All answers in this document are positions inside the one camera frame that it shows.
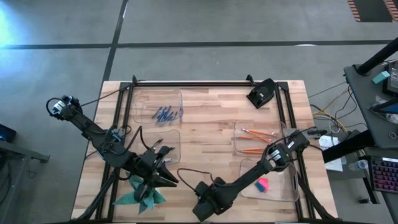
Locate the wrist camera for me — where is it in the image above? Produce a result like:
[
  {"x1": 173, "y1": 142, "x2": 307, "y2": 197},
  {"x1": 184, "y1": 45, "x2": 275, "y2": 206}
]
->
[
  {"x1": 157, "y1": 145, "x2": 175, "y2": 157},
  {"x1": 194, "y1": 180, "x2": 213, "y2": 197}
]

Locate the black aluminium table frame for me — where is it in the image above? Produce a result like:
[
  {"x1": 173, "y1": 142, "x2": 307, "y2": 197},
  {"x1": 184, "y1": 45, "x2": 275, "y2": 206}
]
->
[{"x1": 71, "y1": 73, "x2": 340, "y2": 224}]

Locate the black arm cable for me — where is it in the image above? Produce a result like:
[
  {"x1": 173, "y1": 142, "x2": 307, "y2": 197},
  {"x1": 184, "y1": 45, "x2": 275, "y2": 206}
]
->
[
  {"x1": 123, "y1": 125, "x2": 152, "y2": 154},
  {"x1": 177, "y1": 167, "x2": 216, "y2": 194}
]

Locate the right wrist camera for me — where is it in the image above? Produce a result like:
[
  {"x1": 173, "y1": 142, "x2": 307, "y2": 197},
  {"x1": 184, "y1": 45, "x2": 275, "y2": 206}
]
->
[{"x1": 194, "y1": 180, "x2": 213, "y2": 197}]

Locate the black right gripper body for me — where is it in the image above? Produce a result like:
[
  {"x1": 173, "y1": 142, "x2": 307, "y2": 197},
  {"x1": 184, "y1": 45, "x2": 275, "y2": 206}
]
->
[{"x1": 201, "y1": 182, "x2": 234, "y2": 216}]

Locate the grey desk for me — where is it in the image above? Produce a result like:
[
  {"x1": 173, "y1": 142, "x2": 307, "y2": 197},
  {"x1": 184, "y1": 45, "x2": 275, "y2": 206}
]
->
[{"x1": 343, "y1": 58, "x2": 398, "y2": 150}]

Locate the clear plastic bottle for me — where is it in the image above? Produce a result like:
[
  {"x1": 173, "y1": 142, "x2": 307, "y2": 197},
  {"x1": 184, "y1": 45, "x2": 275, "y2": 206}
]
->
[{"x1": 348, "y1": 159, "x2": 370, "y2": 172}]

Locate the dark tablet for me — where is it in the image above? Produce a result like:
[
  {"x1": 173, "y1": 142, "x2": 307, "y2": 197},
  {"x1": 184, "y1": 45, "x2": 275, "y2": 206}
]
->
[{"x1": 369, "y1": 98, "x2": 398, "y2": 115}]

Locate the black mat with striped edges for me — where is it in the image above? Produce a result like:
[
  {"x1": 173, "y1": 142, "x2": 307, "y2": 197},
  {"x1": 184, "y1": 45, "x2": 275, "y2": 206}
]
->
[{"x1": 347, "y1": 0, "x2": 398, "y2": 24}]

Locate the clear plastic bag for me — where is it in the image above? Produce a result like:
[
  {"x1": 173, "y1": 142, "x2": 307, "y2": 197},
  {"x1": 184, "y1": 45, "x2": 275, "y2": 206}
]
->
[{"x1": 374, "y1": 95, "x2": 398, "y2": 125}]

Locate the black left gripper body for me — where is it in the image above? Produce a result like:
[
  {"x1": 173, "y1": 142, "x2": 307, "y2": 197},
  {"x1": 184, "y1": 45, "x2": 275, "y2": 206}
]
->
[{"x1": 130, "y1": 148, "x2": 166, "y2": 203}]

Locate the dark device with blue light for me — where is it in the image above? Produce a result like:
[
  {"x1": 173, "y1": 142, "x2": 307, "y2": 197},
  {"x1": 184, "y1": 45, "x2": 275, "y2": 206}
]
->
[{"x1": 0, "y1": 123, "x2": 17, "y2": 144}]

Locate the white paper sheet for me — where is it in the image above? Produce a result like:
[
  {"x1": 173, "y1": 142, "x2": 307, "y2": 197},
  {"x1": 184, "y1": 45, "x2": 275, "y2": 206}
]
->
[{"x1": 318, "y1": 134, "x2": 348, "y2": 172}]

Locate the grey metal side table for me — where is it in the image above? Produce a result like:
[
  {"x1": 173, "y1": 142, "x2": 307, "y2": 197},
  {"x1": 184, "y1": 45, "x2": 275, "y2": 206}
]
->
[{"x1": 0, "y1": 138, "x2": 51, "y2": 224}]

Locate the black desk beam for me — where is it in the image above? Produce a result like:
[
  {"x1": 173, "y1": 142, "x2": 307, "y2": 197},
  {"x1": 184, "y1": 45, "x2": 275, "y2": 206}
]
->
[{"x1": 322, "y1": 129, "x2": 376, "y2": 164}]

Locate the black pole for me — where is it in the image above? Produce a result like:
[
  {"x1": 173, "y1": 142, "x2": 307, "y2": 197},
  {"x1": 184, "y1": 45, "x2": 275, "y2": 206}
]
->
[{"x1": 355, "y1": 37, "x2": 398, "y2": 77}]

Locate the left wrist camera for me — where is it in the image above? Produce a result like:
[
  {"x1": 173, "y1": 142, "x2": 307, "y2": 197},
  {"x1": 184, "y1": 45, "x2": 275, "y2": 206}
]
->
[{"x1": 157, "y1": 145, "x2": 175, "y2": 157}]

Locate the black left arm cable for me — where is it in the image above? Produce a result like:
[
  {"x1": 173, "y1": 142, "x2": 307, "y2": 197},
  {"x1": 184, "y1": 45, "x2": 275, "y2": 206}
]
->
[{"x1": 123, "y1": 125, "x2": 152, "y2": 154}]

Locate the dark screen device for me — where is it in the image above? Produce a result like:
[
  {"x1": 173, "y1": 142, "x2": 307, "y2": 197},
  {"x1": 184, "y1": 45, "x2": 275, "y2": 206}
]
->
[{"x1": 382, "y1": 60, "x2": 398, "y2": 98}]

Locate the black keyboard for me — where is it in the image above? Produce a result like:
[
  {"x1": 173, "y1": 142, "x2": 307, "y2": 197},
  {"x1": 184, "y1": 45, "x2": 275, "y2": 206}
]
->
[{"x1": 368, "y1": 155, "x2": 398, "y2": 194}]

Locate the green artificial succulent plant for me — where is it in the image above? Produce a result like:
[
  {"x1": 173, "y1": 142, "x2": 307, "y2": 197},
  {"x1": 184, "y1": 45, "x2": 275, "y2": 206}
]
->
[{"x1": 111, "y1": 173, "x2": 167, "y2": 215}]

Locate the black hole punch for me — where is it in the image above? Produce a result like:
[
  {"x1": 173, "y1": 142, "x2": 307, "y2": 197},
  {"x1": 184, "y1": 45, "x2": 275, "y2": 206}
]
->
[{"x1": 246, "y1": 78, "x2": 277, "y2": 110}]

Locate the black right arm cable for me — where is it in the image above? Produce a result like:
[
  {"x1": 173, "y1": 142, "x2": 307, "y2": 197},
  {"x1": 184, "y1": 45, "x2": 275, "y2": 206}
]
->
[{"x1": 177, "y1": 167, "x2": 216, "y2": 194}]

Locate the teal box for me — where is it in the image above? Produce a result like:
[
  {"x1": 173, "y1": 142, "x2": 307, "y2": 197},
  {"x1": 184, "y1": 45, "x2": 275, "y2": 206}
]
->
[{"x1": 372, "y1": 70, "x2": 391, "y2": 85}]

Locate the clear plastic bin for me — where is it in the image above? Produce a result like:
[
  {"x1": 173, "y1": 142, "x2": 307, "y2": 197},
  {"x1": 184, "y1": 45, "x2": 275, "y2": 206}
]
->
[
  {"x1": 132, "y1": 88, "x2": 184, "y2": 127},
  {"x1": 126, "y1": 128, "x2": 182, "y2": 166},
  {"x1": 239, "y1": 157, "x2": 300, "y2": 203},
  {"x1": 233, "y1": 119, "x2": 287, "y2": 156}
]

